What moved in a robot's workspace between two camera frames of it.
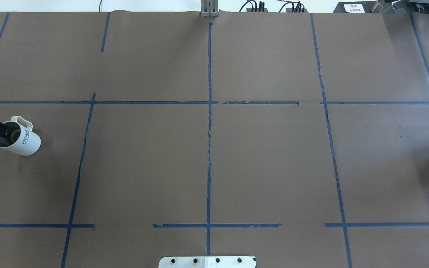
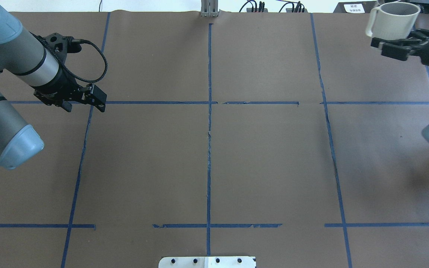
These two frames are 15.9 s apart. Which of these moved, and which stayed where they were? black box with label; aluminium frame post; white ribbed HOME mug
Moved: white ribbed HOME mug
Stayed: aluminium frame post; black box with label
